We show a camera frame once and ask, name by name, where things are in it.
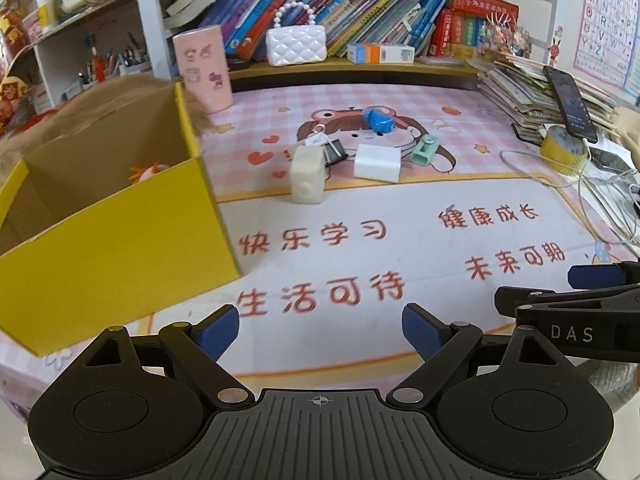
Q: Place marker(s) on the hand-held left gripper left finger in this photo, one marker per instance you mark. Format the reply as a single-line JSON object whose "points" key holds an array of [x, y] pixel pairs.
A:
{"points": [[220, 327]]}

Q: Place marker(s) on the dark lying phone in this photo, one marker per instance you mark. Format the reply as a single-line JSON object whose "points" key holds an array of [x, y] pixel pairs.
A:
{"points": [[610, 159]]}

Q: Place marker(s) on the stack of picture books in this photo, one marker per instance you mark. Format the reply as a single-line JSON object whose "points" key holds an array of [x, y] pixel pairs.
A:
{"points": [[515, 90]]}

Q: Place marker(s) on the red box set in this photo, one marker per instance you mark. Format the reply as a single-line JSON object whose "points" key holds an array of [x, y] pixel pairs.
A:
{"points": [[482, 5]]}

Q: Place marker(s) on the pink cylinder holder with stickers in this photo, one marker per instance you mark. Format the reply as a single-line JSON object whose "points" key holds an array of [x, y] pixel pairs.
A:
{"points": [[202, 70]]}

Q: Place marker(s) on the orange blue white carton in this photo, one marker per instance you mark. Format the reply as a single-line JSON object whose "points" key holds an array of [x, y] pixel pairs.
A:
{"points": [[380, 53]]}

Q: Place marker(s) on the group of pens and brushes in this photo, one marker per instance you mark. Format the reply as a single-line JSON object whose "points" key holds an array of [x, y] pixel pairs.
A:
{"points": [[115, 62]]}

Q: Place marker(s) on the red thick books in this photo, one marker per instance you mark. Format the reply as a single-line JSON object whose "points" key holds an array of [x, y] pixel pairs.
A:
{"points": [[452, 35]]}

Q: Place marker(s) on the cartoon foil balloon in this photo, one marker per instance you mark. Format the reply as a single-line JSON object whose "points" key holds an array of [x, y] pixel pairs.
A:
{"points": [[12, 40]]}

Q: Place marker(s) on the white jar yellow label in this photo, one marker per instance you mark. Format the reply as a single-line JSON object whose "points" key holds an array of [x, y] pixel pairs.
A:
{"points": [[47, 12]]}

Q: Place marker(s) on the small teal plastic toy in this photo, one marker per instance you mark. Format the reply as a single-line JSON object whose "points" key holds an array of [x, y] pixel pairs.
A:
{"points": [[425, 152]]}

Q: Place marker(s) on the black smartphone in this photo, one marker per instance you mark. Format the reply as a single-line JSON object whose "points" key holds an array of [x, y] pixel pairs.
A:
{"points": [[570, 102]]}

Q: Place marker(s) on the yellow tape roll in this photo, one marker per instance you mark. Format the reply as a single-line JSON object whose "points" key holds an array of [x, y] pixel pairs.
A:
{"points": [[560, 152]]}

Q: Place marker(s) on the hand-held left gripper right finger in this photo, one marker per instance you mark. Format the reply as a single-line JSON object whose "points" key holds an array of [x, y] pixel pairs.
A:
{"points": [[420, 330]]}

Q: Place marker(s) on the black binder clip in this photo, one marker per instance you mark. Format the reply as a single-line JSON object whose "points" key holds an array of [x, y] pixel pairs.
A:
{"points": [[334, 152]]}

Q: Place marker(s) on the white charger block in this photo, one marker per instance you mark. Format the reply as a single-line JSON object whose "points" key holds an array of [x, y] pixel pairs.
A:
{"points": [[377, 162]]}

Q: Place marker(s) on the row of colourful books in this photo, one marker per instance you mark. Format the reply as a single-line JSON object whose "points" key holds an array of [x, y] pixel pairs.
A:
{"points": [[360, 15]]}

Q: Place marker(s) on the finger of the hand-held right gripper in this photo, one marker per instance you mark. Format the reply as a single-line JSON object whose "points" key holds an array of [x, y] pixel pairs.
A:
{"points": [[525, 299], [595, 276]]}

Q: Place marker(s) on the orange fringed toy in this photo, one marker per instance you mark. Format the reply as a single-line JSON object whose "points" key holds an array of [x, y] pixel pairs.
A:
{"points": [[147, 172]]}

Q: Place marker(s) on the flat lying notebook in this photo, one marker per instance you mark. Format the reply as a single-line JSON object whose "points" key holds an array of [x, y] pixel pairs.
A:
{"points": [[440, 60]]}

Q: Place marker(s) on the colourful crown ornament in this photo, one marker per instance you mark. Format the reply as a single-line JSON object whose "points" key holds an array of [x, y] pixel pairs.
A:
{"points": [[502, 35]]}

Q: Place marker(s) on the pink checked printed tablecloth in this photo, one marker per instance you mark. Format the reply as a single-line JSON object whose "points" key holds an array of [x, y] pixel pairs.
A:
{"points": [[425, 200]]}

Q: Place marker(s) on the yellow cardboard box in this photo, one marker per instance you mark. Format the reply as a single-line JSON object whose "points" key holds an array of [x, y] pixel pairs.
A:
{"points": [[100, 260]]}

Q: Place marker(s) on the blue wrapper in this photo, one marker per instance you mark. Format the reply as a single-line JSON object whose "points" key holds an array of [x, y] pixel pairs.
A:
{"points": [[380, 121]]}

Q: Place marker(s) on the white side shelf unit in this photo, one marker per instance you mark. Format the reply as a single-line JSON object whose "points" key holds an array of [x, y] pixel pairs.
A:
{"points": [[55, 70]]}

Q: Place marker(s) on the red cartoon wall sticker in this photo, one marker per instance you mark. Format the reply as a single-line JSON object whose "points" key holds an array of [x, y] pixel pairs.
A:
{"points": [[555, 47]]}

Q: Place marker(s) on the fluffy orange cat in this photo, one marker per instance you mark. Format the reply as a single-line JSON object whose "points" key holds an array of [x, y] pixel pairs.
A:
{"points": [[75, 110]]}

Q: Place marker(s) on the alphabet wall poster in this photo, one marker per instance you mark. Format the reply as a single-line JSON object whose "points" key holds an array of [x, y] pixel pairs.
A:
{"points": [[607, 15]]}

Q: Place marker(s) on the cream cube toy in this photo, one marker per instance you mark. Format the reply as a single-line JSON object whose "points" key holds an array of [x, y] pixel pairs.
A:
{"points": [[307, 175]]}

